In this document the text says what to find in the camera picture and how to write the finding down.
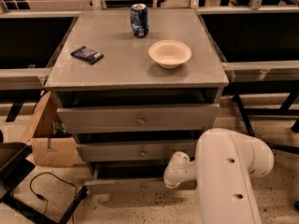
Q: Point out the blue soda can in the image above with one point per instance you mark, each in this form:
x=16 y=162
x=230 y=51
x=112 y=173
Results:
x=139 y=20

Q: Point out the grey drawer cabinet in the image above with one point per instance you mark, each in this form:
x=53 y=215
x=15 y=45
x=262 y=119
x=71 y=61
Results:
x=127 y=75

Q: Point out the white paper bowl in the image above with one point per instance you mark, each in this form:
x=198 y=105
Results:
x=170 y=54

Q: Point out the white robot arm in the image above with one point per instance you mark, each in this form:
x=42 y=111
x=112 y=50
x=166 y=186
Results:
x=224 y=163

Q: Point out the grey desk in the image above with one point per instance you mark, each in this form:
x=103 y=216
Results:
x=30 y=43
x=259 y=50

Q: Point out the grey bottom drawer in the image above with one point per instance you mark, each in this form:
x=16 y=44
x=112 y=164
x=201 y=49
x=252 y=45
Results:
x=114 y=177

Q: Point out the grey middle drawer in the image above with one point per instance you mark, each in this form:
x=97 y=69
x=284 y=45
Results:
x=135 y=151

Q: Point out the grey drawer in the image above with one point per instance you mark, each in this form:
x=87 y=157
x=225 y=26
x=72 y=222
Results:
x=135 y=151
x=138 y=118
x=114 y=177

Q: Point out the grey top drawer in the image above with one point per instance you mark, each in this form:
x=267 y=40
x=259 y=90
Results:
x=138 y=118

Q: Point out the dark blue snack packet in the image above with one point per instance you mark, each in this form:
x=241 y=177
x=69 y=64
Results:
x=87 y=55

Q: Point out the right grey desk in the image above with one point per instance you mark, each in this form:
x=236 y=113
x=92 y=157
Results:
x=259 y=50

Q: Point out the left grey desk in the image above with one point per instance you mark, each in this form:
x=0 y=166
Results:
x=30 y=43

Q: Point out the brown cardboard box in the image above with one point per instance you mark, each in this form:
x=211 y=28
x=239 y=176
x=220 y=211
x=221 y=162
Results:
x=50 y=147

